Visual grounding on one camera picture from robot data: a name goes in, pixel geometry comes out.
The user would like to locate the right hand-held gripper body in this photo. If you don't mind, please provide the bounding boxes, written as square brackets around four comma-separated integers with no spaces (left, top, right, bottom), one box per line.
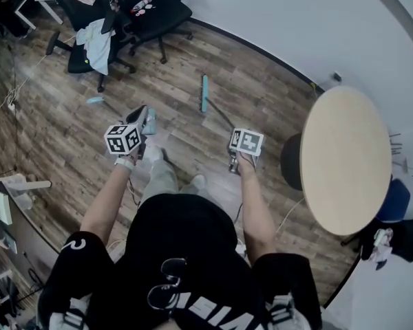
[229,128,264,175]

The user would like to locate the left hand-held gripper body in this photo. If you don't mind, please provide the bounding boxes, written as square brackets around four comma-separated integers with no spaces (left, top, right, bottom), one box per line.
[104,124,147,160]

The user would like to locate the teal long-handled dustpan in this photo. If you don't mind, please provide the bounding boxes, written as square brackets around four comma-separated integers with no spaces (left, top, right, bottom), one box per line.
[85,96,158,136]

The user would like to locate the teal broom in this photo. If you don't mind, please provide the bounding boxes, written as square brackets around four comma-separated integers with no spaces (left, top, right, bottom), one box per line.
[201,74,237,132]

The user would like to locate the person's left forearm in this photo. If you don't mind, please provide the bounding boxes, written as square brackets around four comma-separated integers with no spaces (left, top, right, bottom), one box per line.
[78,151,140,245]

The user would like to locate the person's right forearm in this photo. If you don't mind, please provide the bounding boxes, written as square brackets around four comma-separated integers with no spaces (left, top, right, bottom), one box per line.
[234,149,278,267]

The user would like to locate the white wristband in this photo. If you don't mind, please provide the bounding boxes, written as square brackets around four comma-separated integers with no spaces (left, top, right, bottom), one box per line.
[114,156,136,172]

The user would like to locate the person's left white shoe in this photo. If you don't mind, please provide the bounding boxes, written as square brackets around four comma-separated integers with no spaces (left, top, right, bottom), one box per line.
[145,144,165,163]

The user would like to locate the person's white shoe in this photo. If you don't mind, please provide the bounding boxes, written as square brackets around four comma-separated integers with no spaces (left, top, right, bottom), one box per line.
[145,144,165,163]
[189,173,207,194]

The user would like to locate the round black stool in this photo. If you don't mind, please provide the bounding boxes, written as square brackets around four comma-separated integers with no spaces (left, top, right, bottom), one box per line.
[280,132,304,192]

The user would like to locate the person's grey trousers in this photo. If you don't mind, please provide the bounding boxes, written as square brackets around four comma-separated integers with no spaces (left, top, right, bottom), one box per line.
[139,156,207,208]

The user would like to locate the person's right white shoe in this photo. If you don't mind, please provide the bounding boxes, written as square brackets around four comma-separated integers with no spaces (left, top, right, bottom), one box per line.
[189,173,207,194]

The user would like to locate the light blue cloth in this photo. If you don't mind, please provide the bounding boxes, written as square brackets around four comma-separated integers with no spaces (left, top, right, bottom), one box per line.
[76,19,113,76]

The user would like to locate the pale wooden plank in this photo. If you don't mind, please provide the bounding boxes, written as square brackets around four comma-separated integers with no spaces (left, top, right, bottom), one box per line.
[20,179,52,191]

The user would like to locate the round beige table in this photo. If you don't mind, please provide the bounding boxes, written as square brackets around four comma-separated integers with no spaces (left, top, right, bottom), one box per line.
[299,85,393,237]

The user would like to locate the person's black printed shirt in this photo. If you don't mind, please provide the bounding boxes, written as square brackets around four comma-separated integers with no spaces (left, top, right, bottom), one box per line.
[36,193,324,330]

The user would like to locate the black office chair with armrests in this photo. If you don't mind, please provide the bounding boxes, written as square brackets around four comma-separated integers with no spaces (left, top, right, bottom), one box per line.
[108,0,194,65]

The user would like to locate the bottle with red cap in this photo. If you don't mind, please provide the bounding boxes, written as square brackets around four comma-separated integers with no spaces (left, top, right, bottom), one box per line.
[130,0,153,12]

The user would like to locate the black office chair with cloths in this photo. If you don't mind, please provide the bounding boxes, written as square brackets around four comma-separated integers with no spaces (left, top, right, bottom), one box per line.
[45,0,137,94]

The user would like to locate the pale green box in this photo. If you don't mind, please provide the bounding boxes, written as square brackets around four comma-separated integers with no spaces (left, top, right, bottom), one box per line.
[0,187,14,226]

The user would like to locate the eyeglasses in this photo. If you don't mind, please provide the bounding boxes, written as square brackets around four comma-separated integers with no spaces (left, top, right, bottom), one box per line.
[147,256,189,311]

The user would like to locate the dark metal rack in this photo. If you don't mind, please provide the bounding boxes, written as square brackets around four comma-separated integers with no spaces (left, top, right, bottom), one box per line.
[388,132,403,156]

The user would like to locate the blue chair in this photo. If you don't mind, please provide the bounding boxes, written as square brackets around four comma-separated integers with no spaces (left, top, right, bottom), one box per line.
[374,178,412,223]

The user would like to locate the white and pink cloth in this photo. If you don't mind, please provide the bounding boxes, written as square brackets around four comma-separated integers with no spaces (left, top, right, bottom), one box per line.
[373,228,395,271]

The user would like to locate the black bag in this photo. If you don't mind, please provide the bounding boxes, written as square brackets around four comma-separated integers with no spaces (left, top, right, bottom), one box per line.
[359,217,413,263]

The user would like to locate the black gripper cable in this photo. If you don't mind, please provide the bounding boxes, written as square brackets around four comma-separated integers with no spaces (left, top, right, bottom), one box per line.
[126,177,140,209]
[232,201,245,226]

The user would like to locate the white floor cable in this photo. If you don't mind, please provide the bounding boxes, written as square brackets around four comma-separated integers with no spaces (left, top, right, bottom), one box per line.
[275,196,307,235]

